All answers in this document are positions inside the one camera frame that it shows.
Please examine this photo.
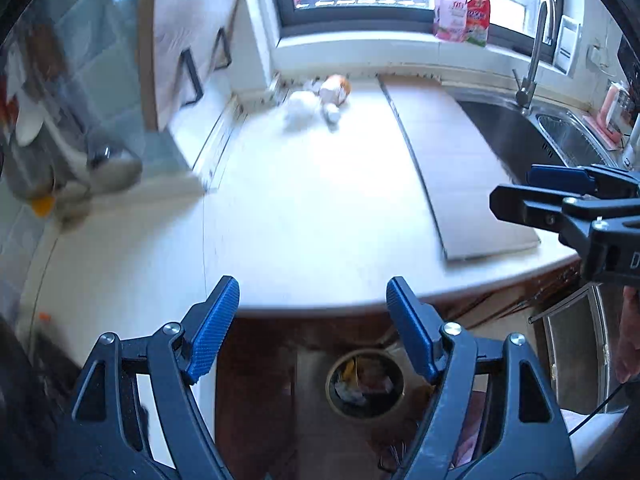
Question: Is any metal faucet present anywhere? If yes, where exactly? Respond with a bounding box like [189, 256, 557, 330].
[512, 1, 551, 110]

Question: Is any black metal rack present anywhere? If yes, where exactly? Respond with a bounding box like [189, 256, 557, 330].
[179, 27, 234, 107]

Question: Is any person's right hand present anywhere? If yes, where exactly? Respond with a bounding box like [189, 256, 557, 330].
[616, 285, 640, 387]

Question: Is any red spray bottle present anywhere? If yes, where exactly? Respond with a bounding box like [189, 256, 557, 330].
[464, 0, 492, 48]

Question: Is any person's leg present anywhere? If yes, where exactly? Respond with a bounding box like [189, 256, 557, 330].
[451, 389, 490, 467]

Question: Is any glass cabinet door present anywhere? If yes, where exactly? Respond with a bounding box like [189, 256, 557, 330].
[529, 284, 627, 417]

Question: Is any black cable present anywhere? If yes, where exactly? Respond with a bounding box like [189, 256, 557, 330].
[566, 380, 632, 437]

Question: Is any pink refill pouch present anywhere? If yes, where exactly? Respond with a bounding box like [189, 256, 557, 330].
[433, 0, 469, 42]

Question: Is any stainless steel sink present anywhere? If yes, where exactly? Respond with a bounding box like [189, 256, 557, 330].
[457, 97, 621, 186]

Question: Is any flat rectangular board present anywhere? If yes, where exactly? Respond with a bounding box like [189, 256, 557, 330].
[377, 75, 542, 263]

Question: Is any white wall rack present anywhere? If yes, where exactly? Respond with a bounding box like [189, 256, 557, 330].
[554, 15, 582, 79]

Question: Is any white crumpled packet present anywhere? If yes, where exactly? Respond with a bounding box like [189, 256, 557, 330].
[283, 91, 321, 131]

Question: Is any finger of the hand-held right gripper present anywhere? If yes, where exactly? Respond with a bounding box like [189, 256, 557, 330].
[490, 184, 602, 249]
[527, 163, 640, 199]

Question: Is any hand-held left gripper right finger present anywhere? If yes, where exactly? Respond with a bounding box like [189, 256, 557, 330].
[385, 276, 574, 480]

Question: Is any wooden cutting board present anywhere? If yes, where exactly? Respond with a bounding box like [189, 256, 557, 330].
[137, 0, 247, 132]

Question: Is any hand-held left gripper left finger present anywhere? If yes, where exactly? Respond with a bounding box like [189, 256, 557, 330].
[69, 275, 242, 480]

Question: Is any round dark trash bin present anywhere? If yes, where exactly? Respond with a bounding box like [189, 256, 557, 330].
[325, 350, 405, 419]

